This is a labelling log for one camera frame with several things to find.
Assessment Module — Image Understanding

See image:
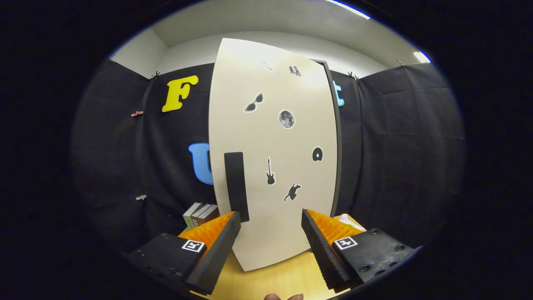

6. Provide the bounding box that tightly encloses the pink star plush toy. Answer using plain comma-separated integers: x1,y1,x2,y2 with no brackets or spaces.
333,213,367,232

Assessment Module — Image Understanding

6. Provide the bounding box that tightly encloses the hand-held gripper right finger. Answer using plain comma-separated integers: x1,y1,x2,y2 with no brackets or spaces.
300,209,423,293

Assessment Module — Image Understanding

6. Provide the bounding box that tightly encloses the green and white book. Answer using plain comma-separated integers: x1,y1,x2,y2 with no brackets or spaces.
183,202,203,230

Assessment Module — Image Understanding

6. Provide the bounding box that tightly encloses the grey cabinet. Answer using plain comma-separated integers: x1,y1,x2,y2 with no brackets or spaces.
312,60,343,217

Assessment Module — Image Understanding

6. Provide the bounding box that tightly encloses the brown book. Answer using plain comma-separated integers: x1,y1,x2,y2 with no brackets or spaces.
192,204,213,228
198,205,220,225

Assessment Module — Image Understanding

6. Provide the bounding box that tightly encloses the black backdrop cloth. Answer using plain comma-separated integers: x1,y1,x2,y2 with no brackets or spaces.
73,58,466,259

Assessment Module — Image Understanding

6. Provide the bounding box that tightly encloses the long ceiling light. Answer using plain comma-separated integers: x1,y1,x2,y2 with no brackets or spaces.
325,0,371,20

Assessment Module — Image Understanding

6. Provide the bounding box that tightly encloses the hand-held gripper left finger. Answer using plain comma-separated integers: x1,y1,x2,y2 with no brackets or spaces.
124,211,242,295

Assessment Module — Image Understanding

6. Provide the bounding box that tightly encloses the black door handle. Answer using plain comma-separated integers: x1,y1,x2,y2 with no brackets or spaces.
224,152,250,223

